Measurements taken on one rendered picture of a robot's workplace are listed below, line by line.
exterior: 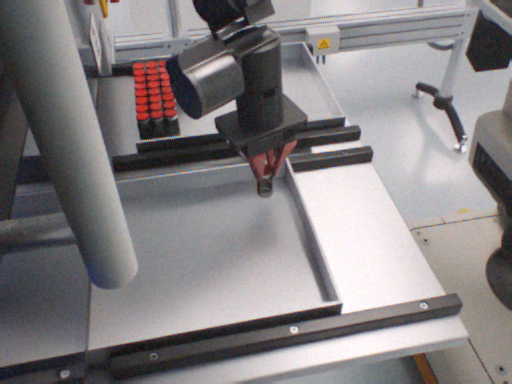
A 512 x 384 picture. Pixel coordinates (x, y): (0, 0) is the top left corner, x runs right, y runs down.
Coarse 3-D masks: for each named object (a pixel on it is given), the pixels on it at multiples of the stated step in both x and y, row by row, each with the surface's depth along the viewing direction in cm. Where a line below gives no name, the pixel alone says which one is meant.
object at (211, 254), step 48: (144, 192) 73; (192, 192) 74; (240, 192) 74; (288, 192) 74; (144, 240) 68; (192, 240) 68; (240, 240) 68; (288, 240) 68; (96, 288) 62; (144, 288) 62; (192, 288) 62; (240, 288) 62; (288, 288) 62; (336, 288) 58; (96, 336) 58; (144, 336) 54; (192, 336) 55
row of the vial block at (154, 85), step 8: (152, 64) 92; (152, 72) 90; (152, 80) 88; (152, 88) 86; (160, 88) 90; (152, 96) 84; (160, 96) 87; (152, 104) 83; (160, 104) 83; (152, 112) 81; (160, 112) 81; (152, 120) 81; (160, 120) 81; (152, 128) 82; (160, 128) 82; (160, 136) 83
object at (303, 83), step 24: (288, 48) 101; (288, 72) 99; (312, 72) 97; (288, 96) 93; (312, 96) 93; (192, 120) 87; (312, 120) 82; (336, 120) 83; (144, 144) 78; (168, 144) 79; (192, 144) 80
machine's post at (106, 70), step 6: (96, 0) 89; (96, 6) 88; (102, 18) 94; (102, 24) 92; (102, 30) 92; (102, 36) 92; (102, 42) 93; (108, 42) 97; (102, 48) 94; (108, 48) 96; (102, 54) 94; (108, 54) 95; (102, 60) 95; (108, 60) 95; (102, 66) 96; (108, 66) 96; (102, 72) 97; (108, 72) 97
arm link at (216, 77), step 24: (240, 0) 50; (264, 0) 52; (240, 24) 52; (192, 48) 50; (216, 48) 52; (168, 72) 52; (192, 72) 50; (216, 72) 51; (240, 72) 52; (192, 96) 51; (216, 96) 51; (240, 96) 55
